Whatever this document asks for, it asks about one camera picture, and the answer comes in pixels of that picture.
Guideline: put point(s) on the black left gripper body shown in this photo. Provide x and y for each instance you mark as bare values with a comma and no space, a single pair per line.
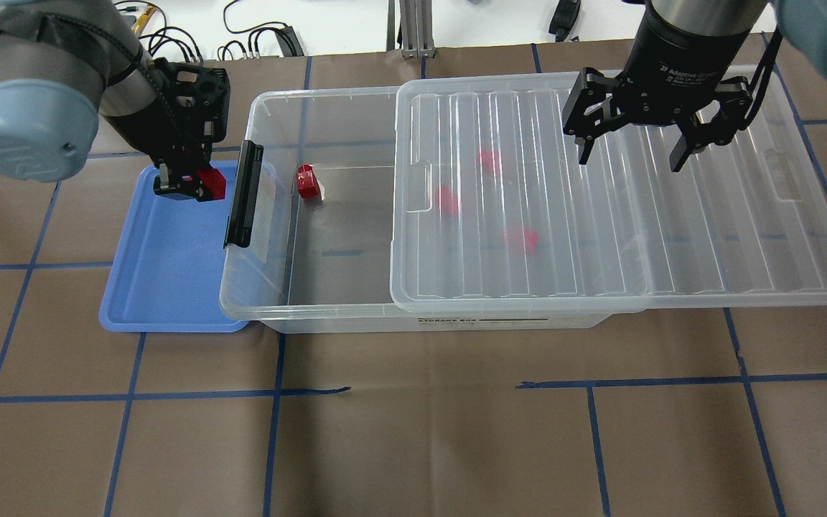
128,128

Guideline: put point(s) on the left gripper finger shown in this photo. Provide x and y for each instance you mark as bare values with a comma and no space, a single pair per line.
176,186

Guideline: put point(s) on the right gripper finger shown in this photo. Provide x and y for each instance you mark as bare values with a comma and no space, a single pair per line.
588,116
696,135

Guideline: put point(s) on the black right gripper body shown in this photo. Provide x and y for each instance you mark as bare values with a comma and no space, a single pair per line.
680,44

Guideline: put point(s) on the red block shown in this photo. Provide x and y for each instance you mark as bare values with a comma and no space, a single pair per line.
490,163
212,185
307,184

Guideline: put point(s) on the clear ribbed box lid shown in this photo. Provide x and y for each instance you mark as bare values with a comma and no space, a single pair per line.
741,225

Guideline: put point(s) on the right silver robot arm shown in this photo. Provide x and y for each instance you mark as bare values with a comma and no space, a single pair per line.
802,23

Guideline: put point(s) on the clear plastic storage box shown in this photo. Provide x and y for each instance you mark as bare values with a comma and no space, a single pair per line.
324,268

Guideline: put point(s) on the red block box centre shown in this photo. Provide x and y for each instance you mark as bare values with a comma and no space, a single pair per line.
445,200

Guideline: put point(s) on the blue plastic tray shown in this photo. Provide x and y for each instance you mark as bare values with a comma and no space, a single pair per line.
166,272

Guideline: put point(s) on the black device on desk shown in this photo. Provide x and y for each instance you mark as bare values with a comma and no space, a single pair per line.
563,19

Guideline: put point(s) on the red block front edge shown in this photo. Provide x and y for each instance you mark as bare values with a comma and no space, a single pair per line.
521,240

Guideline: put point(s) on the black box latch handle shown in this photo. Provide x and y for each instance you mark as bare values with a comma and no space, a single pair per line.
246,186

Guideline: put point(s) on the aluminium frame post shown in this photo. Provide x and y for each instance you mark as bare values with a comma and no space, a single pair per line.
410,29

